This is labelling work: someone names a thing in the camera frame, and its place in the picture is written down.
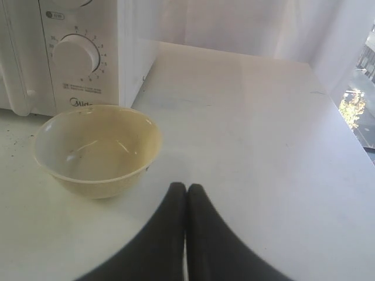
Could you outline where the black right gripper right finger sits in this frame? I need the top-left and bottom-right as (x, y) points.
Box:
(186, 184), (287, 280)

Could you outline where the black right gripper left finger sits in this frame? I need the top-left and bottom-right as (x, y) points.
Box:
(79, 183), (186, 280)

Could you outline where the cream yellow bowl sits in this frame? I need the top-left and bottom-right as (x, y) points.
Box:
(33, 105), (162, 199)

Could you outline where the white microwave door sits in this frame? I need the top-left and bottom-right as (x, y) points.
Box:
(1, 1), (34, 116)

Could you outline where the white microwave oven body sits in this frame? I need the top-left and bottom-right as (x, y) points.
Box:
(0, 0), (158, 116)

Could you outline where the lower white control knob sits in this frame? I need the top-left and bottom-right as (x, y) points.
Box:
(53, 34), (100, 78)

